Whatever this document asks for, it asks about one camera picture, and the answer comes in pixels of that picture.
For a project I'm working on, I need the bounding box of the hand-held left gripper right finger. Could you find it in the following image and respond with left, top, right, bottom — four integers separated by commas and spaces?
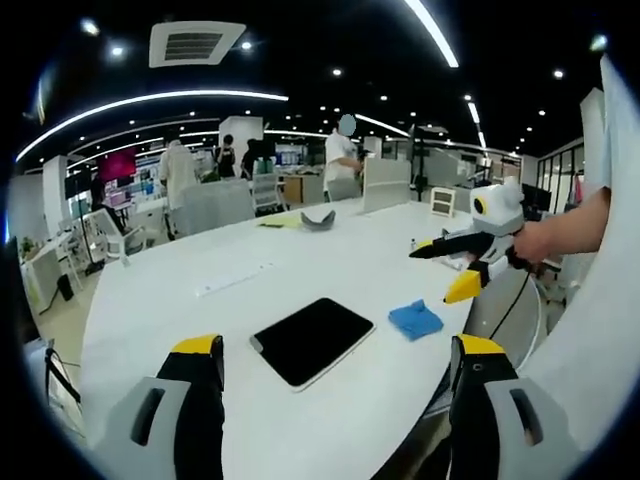
448, 333, 584, 480

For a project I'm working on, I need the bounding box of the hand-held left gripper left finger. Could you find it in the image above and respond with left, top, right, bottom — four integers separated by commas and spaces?
99, 333, 226, 480

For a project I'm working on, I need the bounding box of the blue cleaning cloth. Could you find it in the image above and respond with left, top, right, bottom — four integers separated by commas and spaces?
388, 298, 445, 343

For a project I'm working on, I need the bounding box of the person's right hand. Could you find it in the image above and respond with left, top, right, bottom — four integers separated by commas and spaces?
511, 224, 549, 267

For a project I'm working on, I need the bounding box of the small white framed box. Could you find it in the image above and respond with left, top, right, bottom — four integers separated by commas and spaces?
429, 185, 456, 218

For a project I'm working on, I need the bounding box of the grey desk divider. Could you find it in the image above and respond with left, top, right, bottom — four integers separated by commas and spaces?
361, 158, 413, 217

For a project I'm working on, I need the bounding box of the person's white shirt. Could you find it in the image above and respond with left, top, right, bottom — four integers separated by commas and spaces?
519, 52, 640, 454

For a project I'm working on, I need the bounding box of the grey headset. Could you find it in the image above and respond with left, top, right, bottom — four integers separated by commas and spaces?
299, 209, 338, 235

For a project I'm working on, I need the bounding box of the yellow paper sheet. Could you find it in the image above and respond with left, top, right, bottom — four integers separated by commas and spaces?
256, 214, 304, 231

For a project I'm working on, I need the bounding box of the ceiling light strip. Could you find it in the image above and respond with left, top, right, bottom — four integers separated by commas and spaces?
401, 0, 461, 69
14, 90, 291, 165

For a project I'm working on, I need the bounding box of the white mesh chair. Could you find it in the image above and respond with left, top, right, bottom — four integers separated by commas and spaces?
250, 171, 289, 217

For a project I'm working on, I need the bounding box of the white office chair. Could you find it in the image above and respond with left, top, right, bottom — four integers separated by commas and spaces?
89, 208, 147, 262

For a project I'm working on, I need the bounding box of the grey partition panel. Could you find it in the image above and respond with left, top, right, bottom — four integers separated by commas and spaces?
178, 178, 257, 237

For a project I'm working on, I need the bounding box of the red display screen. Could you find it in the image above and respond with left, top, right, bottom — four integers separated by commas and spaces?
96, 146, 138, 183

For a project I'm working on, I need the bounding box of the ceiling air vent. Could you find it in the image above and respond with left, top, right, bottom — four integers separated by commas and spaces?
148, 20, 248, 69

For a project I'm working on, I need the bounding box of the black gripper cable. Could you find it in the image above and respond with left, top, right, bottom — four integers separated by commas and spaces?
486, 271, 532, 342

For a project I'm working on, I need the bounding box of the white table cable cover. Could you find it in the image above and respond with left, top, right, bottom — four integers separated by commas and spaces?
196, 260, 277, 298

